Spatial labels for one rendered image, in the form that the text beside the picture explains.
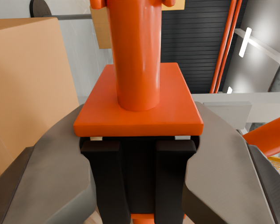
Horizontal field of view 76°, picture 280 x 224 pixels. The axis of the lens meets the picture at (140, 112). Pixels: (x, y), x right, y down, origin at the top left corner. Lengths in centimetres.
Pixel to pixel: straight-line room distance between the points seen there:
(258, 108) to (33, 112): 136
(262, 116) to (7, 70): 146
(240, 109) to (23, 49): 124
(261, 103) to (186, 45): 1010
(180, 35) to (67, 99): 1090
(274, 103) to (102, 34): 151
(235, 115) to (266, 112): 24
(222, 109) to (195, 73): 1099
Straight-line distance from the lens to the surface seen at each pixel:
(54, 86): 29
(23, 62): 24
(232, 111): 132
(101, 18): 184
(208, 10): 1120
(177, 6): 749
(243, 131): 1064
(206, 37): 1149
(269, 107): 149
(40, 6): 235
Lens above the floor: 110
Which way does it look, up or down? 2 degrees down
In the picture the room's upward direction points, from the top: 89 degrees clockwise
